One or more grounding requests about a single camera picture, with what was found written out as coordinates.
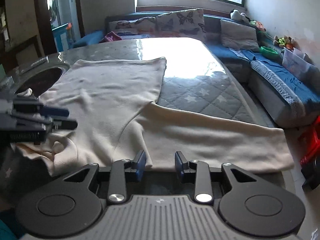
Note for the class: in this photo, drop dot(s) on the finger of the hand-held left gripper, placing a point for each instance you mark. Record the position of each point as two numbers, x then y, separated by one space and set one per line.
65 124
56 112

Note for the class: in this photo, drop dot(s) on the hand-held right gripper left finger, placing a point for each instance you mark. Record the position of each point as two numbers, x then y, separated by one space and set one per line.
140 165

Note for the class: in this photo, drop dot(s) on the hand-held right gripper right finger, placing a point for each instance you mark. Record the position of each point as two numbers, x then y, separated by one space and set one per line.
178 166

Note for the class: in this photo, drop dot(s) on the cream fleece garment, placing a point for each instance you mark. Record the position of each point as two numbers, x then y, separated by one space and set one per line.
105 92

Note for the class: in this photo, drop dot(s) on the hanging clothes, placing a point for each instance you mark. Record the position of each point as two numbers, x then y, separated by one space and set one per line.
52 12

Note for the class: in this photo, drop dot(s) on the round black induction cooktop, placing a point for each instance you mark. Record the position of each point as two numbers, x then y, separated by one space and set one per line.
42 80

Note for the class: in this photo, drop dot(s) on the grey remote control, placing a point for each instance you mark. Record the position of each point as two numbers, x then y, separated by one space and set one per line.
40 61

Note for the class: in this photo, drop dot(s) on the blue cabinet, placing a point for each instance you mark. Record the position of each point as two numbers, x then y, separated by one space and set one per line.
61 38

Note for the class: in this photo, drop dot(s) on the grey quilted star tablecloth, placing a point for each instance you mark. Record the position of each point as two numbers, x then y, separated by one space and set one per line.
200 90

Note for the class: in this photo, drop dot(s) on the blue corner sofa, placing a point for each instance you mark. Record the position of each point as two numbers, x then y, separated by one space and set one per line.
87 38

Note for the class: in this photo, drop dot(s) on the pink cloth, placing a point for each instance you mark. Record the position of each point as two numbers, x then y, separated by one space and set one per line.
111 37

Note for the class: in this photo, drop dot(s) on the wooden display cabinet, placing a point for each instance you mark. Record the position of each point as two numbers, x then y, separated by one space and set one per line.
5 30

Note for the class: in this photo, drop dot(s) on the teal object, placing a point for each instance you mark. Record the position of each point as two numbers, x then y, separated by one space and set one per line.
6 230

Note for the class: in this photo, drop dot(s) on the long butterfly print pillow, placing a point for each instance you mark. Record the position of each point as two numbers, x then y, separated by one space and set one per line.
130 25

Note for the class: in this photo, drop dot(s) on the dark object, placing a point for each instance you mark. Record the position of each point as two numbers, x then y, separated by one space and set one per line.
312 177

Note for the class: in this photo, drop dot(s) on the red plastic stool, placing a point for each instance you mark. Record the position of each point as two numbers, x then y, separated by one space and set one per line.
312 140

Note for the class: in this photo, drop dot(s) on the blue sofa cover cloth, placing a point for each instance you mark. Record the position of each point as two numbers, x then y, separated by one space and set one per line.
287 80

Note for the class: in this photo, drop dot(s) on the grey pillow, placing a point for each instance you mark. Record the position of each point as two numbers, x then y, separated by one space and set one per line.
237 35

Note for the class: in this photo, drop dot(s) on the square butterfly print pillow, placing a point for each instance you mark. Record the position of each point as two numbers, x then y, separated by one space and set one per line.
182 20

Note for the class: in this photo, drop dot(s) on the green plastic bowl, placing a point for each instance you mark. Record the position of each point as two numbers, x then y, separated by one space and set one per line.
268 50

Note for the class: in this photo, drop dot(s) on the clear plastic storage box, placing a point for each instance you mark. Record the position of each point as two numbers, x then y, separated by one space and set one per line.
295 63

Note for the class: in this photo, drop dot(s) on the colourful plastic toys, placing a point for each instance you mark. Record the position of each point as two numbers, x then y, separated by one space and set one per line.
257 25

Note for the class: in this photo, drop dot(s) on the panda plush toy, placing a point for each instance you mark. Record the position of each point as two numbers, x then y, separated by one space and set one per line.
237 15

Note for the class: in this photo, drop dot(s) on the brown and green plush toys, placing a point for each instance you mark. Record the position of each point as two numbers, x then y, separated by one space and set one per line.
282 41

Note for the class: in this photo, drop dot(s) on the dark wooden door frame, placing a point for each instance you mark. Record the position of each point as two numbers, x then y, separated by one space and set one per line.
41 17

